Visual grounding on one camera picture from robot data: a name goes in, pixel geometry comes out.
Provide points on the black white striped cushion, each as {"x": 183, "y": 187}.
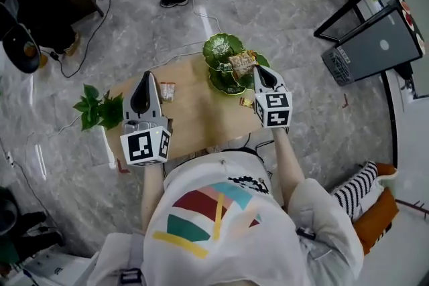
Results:
{"x": 355, "y": 187}

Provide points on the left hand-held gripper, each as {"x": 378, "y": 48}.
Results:
{"x": 140, "y": 147}

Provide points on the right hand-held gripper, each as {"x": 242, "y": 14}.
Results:
{"x": 275, "y": 110}

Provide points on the person's left forearm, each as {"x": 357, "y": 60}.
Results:
{"x": 152, "y": 194}

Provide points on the orange sofa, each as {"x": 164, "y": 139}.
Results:
{"x": 375, "y": 221}

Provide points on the black oval device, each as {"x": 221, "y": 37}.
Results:
{"x": 16, "y": 43}

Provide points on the person's white printed shirt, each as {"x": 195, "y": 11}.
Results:
{"x": 234, "y": 227}

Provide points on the person's right forearm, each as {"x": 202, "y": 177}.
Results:
{"x": 286, "y": 160}

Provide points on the green leafy plant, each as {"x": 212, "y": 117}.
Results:
{"x": 100, "y": 107}

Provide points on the green leaf plate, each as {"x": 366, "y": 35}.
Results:
{"x": 219, "y": 50}

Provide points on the yellow and red candy wrapper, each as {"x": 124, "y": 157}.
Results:
{"x": 246, "y": 103}

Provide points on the large beige snack packet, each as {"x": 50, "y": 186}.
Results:
{"x": 241, "y": 66}

